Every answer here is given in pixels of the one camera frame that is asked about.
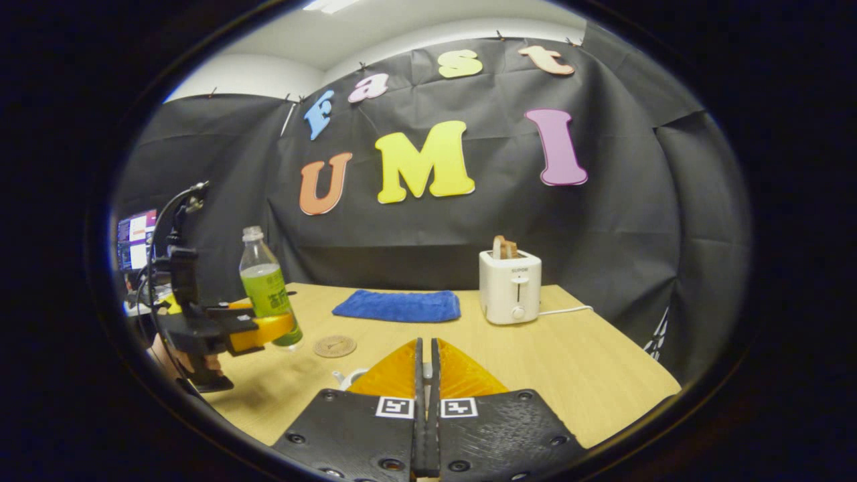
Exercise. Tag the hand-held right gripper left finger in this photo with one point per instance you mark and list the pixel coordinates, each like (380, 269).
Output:
(348, 432)

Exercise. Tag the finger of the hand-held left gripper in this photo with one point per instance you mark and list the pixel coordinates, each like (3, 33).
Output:
(238, 304)
(261, 333)

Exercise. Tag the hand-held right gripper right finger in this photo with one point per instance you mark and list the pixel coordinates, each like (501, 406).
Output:
(502, 432)

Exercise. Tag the green label water bottle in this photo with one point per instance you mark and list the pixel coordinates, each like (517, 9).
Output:
(268, 288)

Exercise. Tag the white ceramic teacup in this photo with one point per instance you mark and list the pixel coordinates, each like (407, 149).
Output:
(348, 378)

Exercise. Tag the round wooden coaster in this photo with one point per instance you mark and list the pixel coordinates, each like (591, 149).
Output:
(335, 346)

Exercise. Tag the white teacup lid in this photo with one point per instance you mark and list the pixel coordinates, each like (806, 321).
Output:
(427, 370)

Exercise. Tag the white side table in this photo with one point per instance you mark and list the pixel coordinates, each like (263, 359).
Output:
(137, 308)

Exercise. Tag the computer monitor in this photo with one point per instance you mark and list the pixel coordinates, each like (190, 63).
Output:
(137, 237)

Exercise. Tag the blue folded cloth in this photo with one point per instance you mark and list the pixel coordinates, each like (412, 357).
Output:
(398, 306)

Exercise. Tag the white toaster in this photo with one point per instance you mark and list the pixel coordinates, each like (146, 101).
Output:
(509, 288)

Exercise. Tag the bread slice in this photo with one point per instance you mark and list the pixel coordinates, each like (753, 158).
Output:
(504, 248)

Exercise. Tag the ceiling light panel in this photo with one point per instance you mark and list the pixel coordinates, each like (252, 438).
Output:
(329, 5)

